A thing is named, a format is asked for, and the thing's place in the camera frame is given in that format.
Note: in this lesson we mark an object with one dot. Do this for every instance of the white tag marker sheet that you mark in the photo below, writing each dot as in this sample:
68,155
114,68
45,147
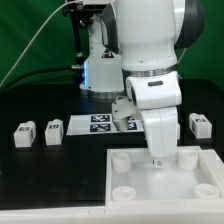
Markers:
91,124

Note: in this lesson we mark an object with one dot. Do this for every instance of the white square table top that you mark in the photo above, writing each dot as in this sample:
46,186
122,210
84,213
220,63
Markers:
191,174

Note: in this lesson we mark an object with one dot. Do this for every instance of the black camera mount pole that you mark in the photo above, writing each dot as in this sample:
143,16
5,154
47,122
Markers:
80,19

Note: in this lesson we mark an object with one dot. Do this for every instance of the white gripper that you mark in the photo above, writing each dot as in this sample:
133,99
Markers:
160,126

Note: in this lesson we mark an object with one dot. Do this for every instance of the grey camera on mount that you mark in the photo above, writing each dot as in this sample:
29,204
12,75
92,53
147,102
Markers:
95,6

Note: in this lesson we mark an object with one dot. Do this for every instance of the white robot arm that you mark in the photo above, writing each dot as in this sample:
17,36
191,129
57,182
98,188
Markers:
132,56

